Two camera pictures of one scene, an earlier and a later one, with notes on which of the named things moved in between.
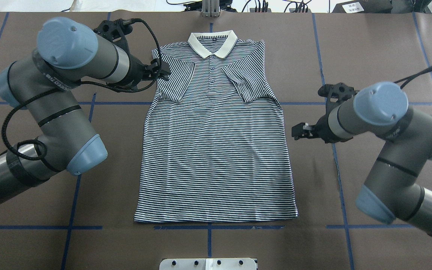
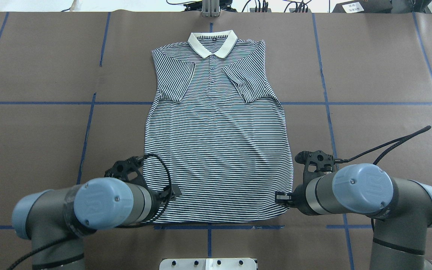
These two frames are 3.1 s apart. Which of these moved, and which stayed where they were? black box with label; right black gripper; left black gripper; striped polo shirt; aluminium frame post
Moved: right black gripper; left black gripper
Stayed: black box with label; aluminium frame post; striped polo shirt
